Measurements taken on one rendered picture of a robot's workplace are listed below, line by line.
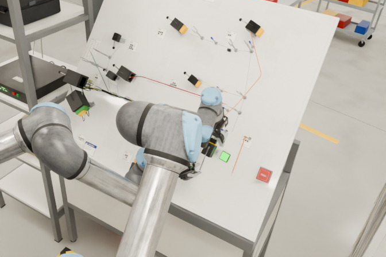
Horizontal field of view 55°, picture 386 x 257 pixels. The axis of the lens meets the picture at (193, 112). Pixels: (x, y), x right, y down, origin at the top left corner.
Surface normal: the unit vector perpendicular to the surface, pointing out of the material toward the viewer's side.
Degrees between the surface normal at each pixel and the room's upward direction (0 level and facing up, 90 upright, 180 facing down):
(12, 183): 0
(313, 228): 0
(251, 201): 52
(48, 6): 90
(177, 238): 90
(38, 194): 0
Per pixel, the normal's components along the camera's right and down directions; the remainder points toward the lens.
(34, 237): 0.08, -0.82
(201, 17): -0.32, -0.14
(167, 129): -0.15, -0.26
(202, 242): -0.48, 0.46
